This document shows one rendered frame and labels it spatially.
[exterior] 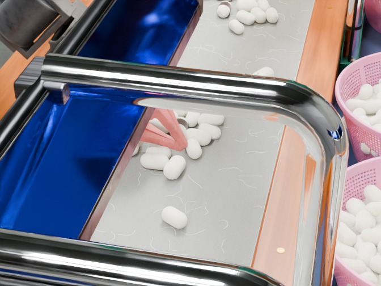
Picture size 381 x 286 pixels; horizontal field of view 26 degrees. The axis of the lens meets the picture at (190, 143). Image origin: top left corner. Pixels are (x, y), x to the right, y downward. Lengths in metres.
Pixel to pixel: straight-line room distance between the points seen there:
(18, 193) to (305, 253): 0.18
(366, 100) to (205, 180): 0.31
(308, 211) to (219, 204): 0.50
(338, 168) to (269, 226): 0.45
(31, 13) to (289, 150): 0.35
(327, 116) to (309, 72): 0.75
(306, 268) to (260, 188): 0.50
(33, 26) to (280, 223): 0.37
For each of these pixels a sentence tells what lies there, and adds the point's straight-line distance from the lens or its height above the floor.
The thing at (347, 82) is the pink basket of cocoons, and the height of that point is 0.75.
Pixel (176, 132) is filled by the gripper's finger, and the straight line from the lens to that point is 1.02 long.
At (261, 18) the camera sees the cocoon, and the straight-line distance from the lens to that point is 1.38.
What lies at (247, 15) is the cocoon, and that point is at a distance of 1.37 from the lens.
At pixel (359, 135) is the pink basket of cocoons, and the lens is 1.11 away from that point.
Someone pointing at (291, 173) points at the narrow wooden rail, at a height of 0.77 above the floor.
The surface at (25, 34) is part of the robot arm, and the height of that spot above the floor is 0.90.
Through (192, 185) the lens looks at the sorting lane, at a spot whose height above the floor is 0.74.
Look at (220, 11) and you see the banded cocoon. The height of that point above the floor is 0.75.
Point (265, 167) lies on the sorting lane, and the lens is 1.03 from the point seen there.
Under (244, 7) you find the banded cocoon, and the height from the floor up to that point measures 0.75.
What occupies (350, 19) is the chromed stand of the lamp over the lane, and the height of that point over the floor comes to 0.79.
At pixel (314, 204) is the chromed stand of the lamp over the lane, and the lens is 0.47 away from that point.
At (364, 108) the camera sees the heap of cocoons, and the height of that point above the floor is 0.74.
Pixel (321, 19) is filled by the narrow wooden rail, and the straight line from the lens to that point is 1.36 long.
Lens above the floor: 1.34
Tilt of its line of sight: 34 degrees down
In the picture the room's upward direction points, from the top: straight up
